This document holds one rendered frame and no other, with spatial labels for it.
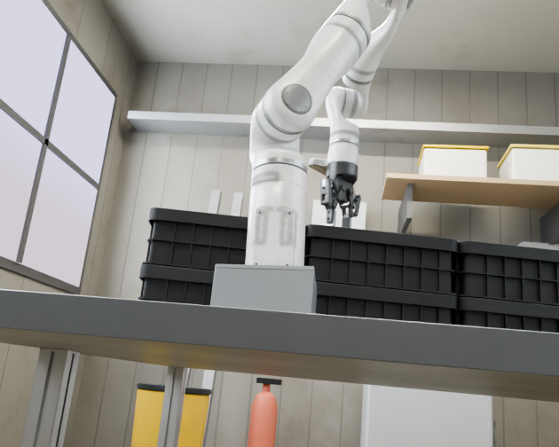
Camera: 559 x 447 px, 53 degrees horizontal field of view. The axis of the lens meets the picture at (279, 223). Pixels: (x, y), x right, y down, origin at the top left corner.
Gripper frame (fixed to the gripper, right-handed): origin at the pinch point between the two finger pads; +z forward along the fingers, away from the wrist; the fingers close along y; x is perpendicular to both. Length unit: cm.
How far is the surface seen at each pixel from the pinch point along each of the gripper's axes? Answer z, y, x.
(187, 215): 8.1, -38.5, 6.8
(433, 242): 8.3, -5.0, -26.4
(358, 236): 8.7, -15.3, -16.2
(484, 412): 41, 189, 43
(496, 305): 19.2, 3.6, -35.0
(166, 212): 8.1, -41.4, 9.6
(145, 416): 57, 65, 151
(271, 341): 33, -60, -38
